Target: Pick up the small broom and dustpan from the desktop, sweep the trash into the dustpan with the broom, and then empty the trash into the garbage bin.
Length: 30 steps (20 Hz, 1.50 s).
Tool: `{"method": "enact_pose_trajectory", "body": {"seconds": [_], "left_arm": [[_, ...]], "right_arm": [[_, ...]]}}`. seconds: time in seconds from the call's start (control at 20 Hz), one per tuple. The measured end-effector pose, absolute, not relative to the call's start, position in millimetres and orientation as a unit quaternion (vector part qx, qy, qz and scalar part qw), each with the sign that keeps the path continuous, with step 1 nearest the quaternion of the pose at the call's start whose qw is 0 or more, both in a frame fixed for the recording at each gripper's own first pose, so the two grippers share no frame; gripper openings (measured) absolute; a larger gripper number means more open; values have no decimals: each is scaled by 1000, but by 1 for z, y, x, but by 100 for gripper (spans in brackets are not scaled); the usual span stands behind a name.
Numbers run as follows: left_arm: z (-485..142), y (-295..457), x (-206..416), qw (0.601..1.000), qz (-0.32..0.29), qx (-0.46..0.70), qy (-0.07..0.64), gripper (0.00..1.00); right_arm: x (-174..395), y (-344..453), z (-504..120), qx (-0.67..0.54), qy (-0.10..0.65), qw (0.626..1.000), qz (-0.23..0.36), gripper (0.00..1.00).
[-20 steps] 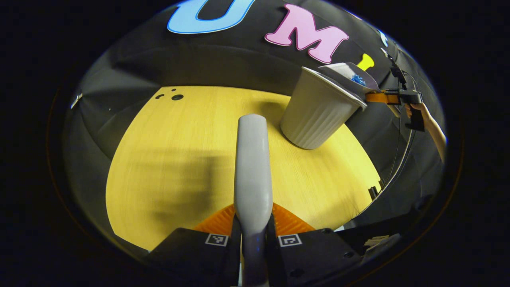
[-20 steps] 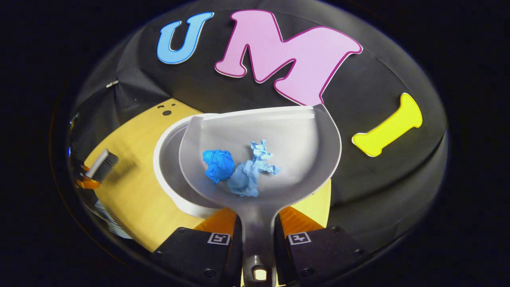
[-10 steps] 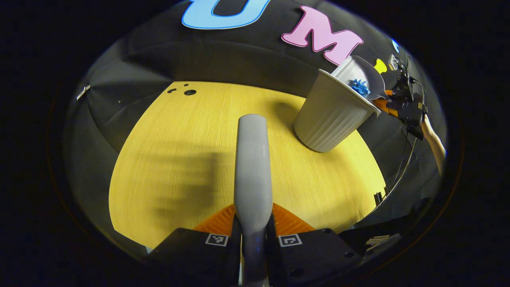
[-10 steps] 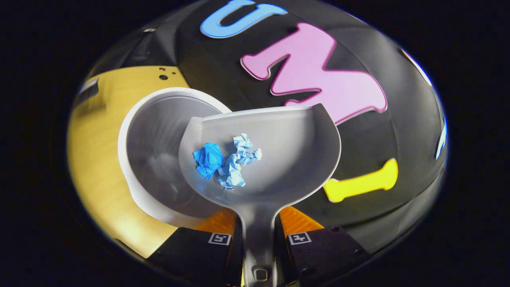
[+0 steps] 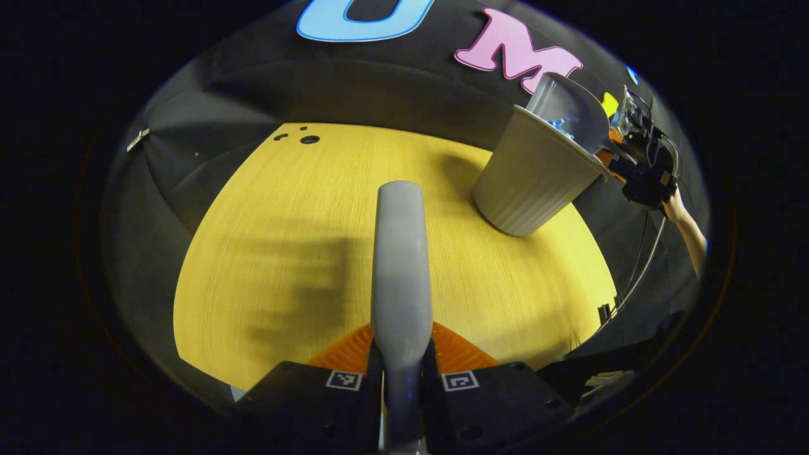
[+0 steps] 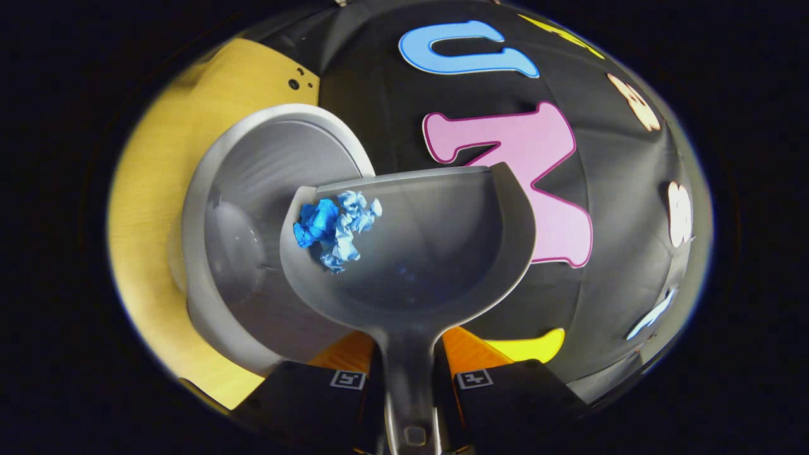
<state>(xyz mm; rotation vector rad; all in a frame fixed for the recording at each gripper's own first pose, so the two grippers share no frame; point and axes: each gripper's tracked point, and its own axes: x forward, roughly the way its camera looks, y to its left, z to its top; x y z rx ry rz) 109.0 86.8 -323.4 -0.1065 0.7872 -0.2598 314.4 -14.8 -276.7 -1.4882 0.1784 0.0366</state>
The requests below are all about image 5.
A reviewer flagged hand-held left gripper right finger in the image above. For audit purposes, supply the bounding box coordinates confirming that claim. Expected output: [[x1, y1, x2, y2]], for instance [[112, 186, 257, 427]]
[[422, 321, 577, 453]]

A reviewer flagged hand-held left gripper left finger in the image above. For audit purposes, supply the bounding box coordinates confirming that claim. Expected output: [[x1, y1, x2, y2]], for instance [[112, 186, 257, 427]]
[[231, 322, 385, 455]]

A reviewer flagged grey plastic dustpan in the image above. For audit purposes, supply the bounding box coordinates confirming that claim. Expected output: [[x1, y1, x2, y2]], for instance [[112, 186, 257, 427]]
[[526, 71, 611, 155]]

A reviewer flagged grey ribbed garbage bin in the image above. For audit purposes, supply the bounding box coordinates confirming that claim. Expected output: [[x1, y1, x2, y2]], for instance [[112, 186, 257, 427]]
[[473, 104, 612, 238]]

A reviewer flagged grey small broom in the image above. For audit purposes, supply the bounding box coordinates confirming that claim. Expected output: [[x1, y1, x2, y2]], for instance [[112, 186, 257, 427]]
[[371, 181, 434, 455]]

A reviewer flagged black backdrop cloth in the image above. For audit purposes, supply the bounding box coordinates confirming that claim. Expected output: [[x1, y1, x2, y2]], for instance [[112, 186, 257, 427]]
[[101, 0, 709, 405]]

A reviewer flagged black cable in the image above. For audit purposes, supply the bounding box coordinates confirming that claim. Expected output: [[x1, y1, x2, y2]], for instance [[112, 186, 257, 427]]
[[594, 209, 669, 336]]

